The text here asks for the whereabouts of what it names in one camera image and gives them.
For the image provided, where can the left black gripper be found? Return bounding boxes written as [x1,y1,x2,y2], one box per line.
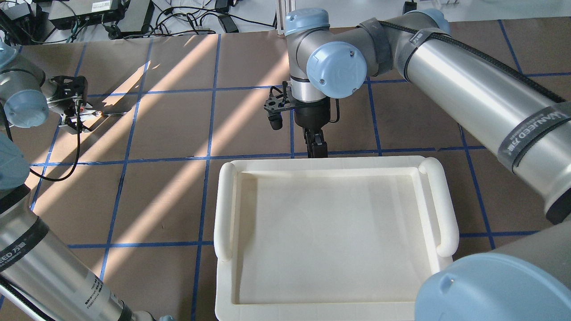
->
[47,76,88,126]

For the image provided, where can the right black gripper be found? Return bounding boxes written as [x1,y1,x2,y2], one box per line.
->
[294,100,331,158]

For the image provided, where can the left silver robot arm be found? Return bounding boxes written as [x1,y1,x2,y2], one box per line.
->
[0,43,154,321]

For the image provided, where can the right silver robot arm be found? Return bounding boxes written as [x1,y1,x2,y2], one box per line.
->
[284,8,571,321]

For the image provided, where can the white plastic tray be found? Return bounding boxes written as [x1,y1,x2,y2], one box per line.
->
[214,155,459,321]

